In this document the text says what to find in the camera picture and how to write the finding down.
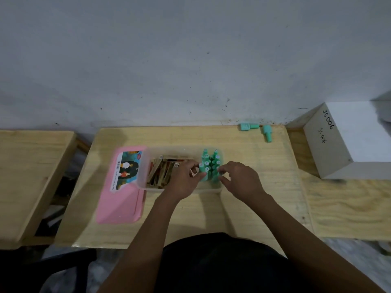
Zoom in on person's right forearm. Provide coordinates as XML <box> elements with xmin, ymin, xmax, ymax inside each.
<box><xmin>244</xmin><ymin>192</ymin><xmax>386</xmax><ymax>293</ymax></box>

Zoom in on pink lid with picture label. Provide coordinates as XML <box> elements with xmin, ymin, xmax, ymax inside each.
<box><xmin>95</xmin><ymin>146</ymin><xmax>148</xmax><ymax>225</ymax></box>

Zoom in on cluster of green bottles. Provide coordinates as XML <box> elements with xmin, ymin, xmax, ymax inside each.
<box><xmin>200</xmin><ymin>148</ymin><xmax>222</xmax><ymax>184</ymax></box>

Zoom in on black chair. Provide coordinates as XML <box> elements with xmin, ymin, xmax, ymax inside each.
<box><xmin>0</xmin><ymin>247</ymin><xmax>99</xmax><ymax>293</ymax></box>

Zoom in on clear plastic container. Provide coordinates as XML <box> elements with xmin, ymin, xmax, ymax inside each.
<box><xmin>137</xmin><ymin>146</ymin><xmax>223</xmax><ymax>193</ymax></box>

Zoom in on pile of brown gold packets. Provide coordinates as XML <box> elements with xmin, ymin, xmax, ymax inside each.
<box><xmin>146</xmin><ymin>154</ymin><xmax>195</xmax><ymax>190</ymax></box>

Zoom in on person's left hand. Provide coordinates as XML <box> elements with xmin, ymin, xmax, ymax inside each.
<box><xmin>166</xmin><ymin>161</ymin><xmax>207</xmax><ymax>201</ymax></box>

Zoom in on person's right hand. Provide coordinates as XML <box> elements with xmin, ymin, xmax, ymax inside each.
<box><xmin>217</xmin><ymin>162</ymin><xmax>266</xmax><ymax>202</ymax></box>

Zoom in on person's black clothing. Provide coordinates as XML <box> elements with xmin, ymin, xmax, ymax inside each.
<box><xmin>158</xmin><ymin>233</ymin><xmax>310</xmax><ymax>293</ymax></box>

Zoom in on white box with handwriting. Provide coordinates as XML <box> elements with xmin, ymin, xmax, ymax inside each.
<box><xmin>285</xmin><ymin>101</ymin><xmax>391</xmax><ymax>180</ymax></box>

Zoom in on light wooden table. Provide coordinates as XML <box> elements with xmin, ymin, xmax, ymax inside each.
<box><xmin>287</xmin><ymin>127</ymin><xmax>391</xmax><ymax>242</ymax></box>
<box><xmin>0</xmin><ymin>130</ymin><xmax>77</xmax><ymax>250</ymax></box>

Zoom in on person's left forearm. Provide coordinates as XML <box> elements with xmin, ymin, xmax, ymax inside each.
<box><xmin>97</xmin><ymin>192</ymin><xmax>181</xmax><ymax>293</ymax></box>

